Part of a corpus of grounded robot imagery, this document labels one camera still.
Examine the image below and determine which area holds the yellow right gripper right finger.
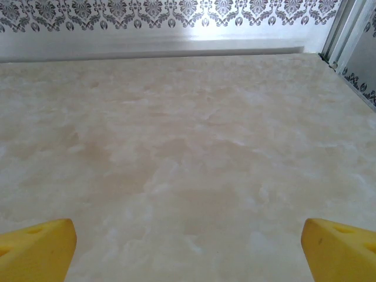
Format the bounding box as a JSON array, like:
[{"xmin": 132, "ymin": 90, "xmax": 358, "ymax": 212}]
[{"xmin": 301, "ymin": 217, "xmax": 376, "ymax": 282}]

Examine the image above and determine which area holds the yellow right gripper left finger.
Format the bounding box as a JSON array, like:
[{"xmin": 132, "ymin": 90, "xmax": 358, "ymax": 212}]
[{"xmin": 0, "ymin": 218, "xmax": 78, "ymax": 282}]

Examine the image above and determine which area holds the aluminium side rail by right arm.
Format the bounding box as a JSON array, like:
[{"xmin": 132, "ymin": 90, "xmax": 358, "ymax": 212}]
[{"xmin": 334, "ymin": 63, "xmax": 376, "ymax": 112}]

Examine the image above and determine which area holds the aluminium corner post by right arm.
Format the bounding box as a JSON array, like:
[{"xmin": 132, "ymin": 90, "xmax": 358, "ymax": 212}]
[{"xmin": 318, "ymin": 0, "xmax": 376, "ymax": 71}]

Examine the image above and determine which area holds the aluminium rail along patterned wall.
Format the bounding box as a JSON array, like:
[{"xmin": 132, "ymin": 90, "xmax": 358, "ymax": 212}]
[{"xmin": 0, "ymin": 31, "xmax": 307, "ymax": 64}]

